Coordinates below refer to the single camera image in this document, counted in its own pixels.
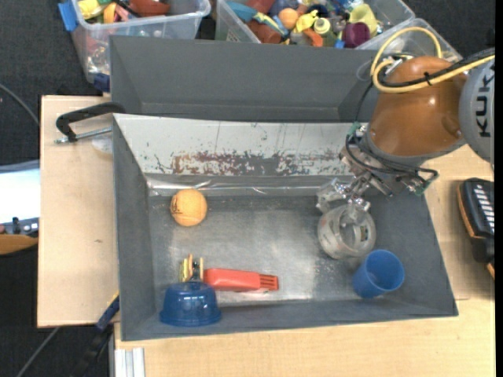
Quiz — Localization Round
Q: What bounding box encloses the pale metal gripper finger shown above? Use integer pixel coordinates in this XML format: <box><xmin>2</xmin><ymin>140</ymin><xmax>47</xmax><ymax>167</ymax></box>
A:
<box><xmin>316</xmin><ymin>178</ymin><xmax>350</xmax><ymax>212</ymax></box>
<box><xmin>340</xmin><ymin>194</ymin><xmax>371</xmax><ymax>229</ymax></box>

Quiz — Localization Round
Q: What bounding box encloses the clear plastic cup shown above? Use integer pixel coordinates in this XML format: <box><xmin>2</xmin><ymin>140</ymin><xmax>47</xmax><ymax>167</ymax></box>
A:
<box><xmin>317</xmin><ymin>204</ymin><xmax>377</xmax><ymax>261</ymax></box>

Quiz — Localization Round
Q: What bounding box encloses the blue cup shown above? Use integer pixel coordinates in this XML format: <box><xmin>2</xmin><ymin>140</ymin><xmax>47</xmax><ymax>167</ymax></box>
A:
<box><xmin>351</xmin><ymin>249</ymin><xmax>406</xmax><ymax>300</ymax></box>

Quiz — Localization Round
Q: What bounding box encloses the red-orange flat tool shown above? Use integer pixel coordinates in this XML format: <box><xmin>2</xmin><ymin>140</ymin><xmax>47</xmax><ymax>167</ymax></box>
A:
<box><xmin>203</xmin><ymin>268</ymin><xmax>280</xmax><ymax>294</ymax></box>

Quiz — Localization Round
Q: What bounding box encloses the grey metal bin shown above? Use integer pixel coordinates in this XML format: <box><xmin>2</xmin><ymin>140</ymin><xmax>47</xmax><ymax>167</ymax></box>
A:
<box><xmin>108</xmin><ymin>35</ymin><xmax>460</xmax><ymax>342</ymax></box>

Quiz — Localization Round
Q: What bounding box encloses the orange ball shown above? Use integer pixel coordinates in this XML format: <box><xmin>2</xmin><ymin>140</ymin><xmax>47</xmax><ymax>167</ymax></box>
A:
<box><xmin>170</xmin><ymin>188</ymin><xmax>208</xmax><ymax>227</ymax></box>

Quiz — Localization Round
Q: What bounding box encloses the yellow toy sandwich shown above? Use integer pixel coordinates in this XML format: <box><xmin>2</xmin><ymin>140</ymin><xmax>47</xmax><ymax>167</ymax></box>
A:
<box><xmin>178</xmin><ymin>254</ymin><xmax>205</xmax><ymax>284</ymax></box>

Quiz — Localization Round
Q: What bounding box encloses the blue dome bowl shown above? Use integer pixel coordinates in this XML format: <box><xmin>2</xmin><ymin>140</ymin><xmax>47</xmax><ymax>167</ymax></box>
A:
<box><xmin>159</xmin><ymin>281</ymin><xmax>222</xmax><ymax>328</ymax></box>

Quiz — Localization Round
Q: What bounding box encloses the pale wood board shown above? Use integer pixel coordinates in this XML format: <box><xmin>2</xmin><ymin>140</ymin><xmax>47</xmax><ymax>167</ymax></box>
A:
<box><xmin>37</xmin><ymin>94</ymin><xmax>121</xmax><ymax>328</ymax></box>

